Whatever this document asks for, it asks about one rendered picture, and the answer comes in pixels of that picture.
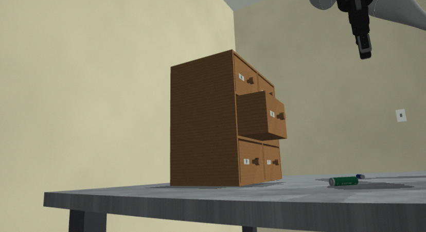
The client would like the brown wooden chest of drawers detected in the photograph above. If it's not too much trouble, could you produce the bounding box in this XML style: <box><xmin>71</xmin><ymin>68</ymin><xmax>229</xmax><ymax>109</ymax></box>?
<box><xmin>170</xmin><ymin>49</ymin><xmax>282</xmax><ymax>186</ymax></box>

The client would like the green aa battery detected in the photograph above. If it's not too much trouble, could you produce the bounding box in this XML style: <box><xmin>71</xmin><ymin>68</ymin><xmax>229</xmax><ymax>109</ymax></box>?
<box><xmin>329</xmin><ymin>176</ymin><xmax>359</xmax><ymax>186</ymax></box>

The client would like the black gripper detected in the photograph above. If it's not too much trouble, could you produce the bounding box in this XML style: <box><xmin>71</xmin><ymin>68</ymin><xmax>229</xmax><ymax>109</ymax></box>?
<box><xmin>337</xmin><ymin>0</ymin><xmax>373</xmax><ymax>60</ymax></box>

